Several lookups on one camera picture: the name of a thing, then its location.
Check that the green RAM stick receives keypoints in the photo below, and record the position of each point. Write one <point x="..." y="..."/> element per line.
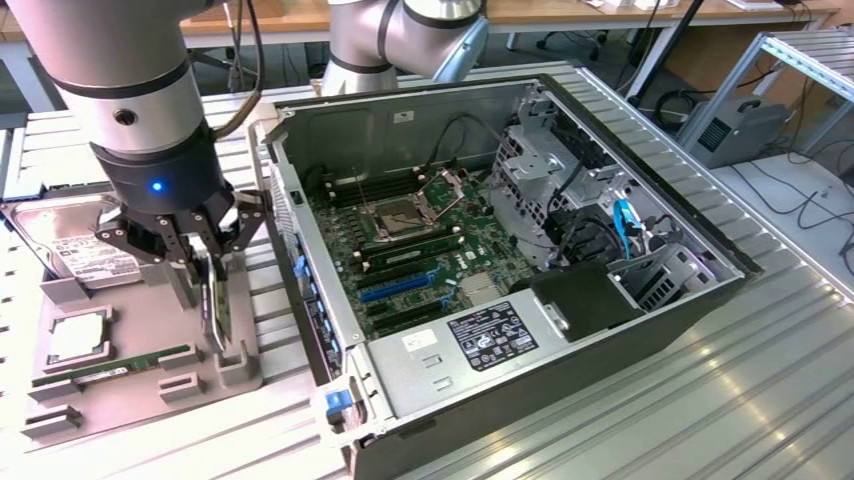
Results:
<point x="157" y="357"/>
<point x="414" y="250"/>

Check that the open dark PC case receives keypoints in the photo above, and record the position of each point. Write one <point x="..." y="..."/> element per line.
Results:
<point x="601" y="395"/>

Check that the blue case latch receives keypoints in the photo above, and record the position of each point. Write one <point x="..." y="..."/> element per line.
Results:
<point x="336" y="402"/>

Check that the grey power supply unit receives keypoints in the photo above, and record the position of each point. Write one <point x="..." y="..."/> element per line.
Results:
<point x="428" y="385"/>

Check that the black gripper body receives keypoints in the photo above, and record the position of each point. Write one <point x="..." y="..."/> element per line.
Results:
<point x="167" y="175"/>

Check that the black slanted pole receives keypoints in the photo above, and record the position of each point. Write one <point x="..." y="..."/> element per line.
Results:
<point x="668" y="45"/>

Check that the graphics card with black fan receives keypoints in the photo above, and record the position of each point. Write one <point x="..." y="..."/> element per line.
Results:
<point x="221" y="310"/>

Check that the metal socket cover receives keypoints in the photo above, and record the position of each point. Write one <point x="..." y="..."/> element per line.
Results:
<point x="444" y="195"/>

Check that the black plastic shroud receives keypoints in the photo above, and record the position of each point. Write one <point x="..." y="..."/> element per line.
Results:
<point x="588" y="305"/>

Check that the aluminium frame table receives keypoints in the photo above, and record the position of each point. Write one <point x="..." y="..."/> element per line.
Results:
<point x="811" y="52"/>

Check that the grey parts rack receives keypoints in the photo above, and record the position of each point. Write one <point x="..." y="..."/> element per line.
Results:
<point x="134" y="330"/>

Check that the silver hard disk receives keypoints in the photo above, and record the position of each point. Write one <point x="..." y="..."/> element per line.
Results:
<point x="54" y="230"/>

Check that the silver CPU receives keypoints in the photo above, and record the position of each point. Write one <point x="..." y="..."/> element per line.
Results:
<point x="77" y="337"/>

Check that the black office chair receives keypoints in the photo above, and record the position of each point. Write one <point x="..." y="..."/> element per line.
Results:
<point x="574" y="37"/>

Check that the blue disk carrier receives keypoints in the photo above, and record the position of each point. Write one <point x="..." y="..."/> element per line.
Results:
<point x="21" y="194"/>

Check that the silver chipset heatsink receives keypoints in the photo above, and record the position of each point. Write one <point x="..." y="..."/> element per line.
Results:
<point x="481" y="290"/>

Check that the grey metal drive cage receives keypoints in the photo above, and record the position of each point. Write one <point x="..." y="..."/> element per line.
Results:
<point x="534" y="170"/>

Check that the blue expansion slot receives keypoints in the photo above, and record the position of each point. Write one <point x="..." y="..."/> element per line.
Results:
<point x="396" y="290"/>

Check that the CPU socket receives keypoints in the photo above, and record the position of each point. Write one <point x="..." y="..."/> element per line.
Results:
<point x="398" y="220"/>

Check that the wooden desk with white legs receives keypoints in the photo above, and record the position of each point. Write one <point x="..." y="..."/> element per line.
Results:
<point x="294" y="20"/>
<point x="574" y="15"/>

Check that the long black expansion slot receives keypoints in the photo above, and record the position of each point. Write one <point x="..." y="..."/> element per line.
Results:
<point x="408" y="324"/>
<point x="394" y="278"/>
<point x="401" y="310"/>

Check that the grey perforated disk bay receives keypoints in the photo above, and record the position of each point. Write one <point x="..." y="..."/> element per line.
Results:
<point x="661" y="285"/>

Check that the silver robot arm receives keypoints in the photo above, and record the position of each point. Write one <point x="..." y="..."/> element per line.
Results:
<point x="121" y="60"/>

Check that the green motherboard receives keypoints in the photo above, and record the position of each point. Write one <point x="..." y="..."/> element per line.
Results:
<point x="481" y="235"/>

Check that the thin locking lever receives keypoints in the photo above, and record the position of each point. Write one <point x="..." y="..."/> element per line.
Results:
<point x="365" y="196"/>

